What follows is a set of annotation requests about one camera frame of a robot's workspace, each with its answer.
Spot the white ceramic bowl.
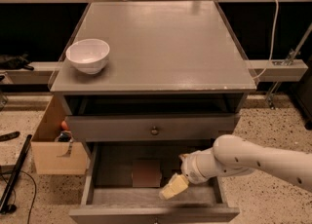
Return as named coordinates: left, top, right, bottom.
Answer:
left=65, top=39, right=110, bottom=74

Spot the closed grey top drawer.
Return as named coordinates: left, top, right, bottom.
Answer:
left=65, top=114, right=240, bottom=142

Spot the grey wooden cabinet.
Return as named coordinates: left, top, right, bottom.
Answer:
left=47, top=0, right=260, bottom=158

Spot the black flat tool on floor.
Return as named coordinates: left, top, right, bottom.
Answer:
left=0, top=131, right=20, bottom=142

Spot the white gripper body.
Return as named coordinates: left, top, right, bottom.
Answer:
left=181, top=148, right=228, bottom=184

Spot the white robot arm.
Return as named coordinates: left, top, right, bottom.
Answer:
left=159, top=134, right=312, bottom=200

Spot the black pole on floor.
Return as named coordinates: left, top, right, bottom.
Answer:
left=0, top=134, right=32, bottom=214

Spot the round metal drawer knob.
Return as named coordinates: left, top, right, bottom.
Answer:
left=150, top=127, right=159, bottom=135

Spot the orange ball in box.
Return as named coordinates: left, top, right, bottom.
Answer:
left=60, top=121, right=69, bottom=131

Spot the cardboard box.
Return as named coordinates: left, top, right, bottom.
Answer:
left=31, top=96, right=89, bottom=175

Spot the white hanging cable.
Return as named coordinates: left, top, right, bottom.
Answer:
left=252, top=0, right=280, bottom=80

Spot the open grey middle drawer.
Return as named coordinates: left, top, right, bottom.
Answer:
left=69, top=140, right=239, bottom=224

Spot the black bag on ledge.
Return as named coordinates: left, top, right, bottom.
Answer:
left=0, top=54, right=34, bottom=70

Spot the black cable on floor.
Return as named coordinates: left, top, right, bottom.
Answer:
left=0, top=168, right=38, bottom=224

